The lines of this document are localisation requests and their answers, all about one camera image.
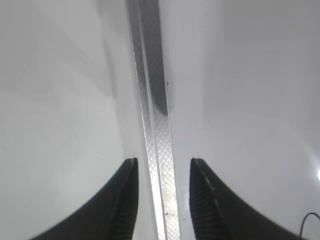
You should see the black cable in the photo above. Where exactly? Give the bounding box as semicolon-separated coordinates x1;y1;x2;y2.
298;212;320;236

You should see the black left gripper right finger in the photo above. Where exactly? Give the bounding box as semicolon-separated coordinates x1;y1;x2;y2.
189;158;299;240

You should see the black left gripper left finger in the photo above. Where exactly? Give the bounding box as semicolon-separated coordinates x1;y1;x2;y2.
35;158;139;240

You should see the white whiteboard with aluminium frame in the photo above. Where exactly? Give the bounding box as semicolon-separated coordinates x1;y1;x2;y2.
126;0;320;240

